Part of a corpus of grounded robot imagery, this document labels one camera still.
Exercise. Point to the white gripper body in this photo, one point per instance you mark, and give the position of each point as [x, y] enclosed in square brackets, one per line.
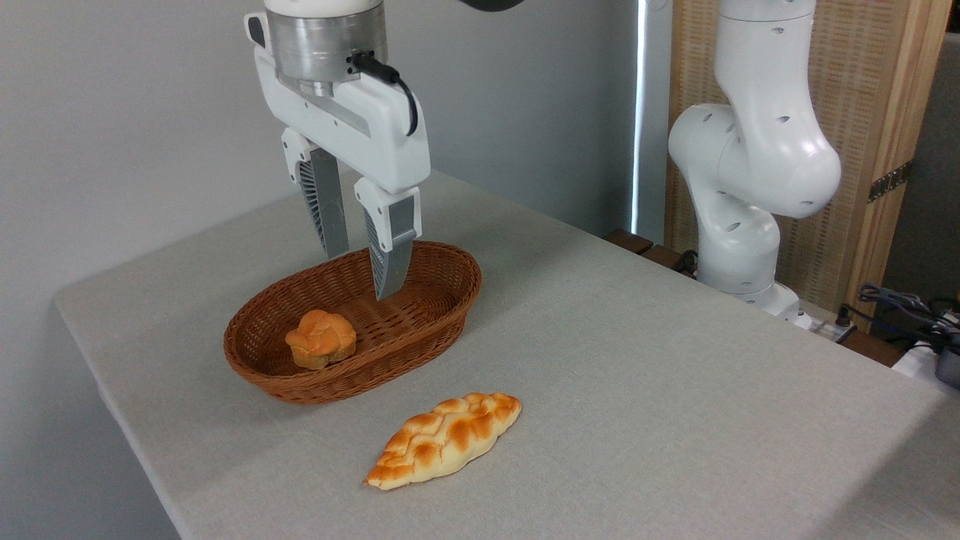
[367, 127]

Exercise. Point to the bright vertical light strip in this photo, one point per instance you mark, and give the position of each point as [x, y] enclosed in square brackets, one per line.
[639, 112]

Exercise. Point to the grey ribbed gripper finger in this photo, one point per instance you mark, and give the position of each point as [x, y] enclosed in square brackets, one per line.
[397, 232]
[326, 202]

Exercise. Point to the wooden woven screen panel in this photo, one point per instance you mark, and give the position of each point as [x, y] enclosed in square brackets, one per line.
[862, 90]

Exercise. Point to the long braided bread loaf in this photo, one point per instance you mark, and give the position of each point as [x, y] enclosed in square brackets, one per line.
[446, 439]

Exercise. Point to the small round bread roll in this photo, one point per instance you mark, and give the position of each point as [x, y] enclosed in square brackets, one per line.
[321, 341]

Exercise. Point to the brown wicker oval basket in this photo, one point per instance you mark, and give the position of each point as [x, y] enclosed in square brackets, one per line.
[405, 330]

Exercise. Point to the metal hinge on panel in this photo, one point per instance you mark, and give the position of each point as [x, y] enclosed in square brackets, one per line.
[890, 181]

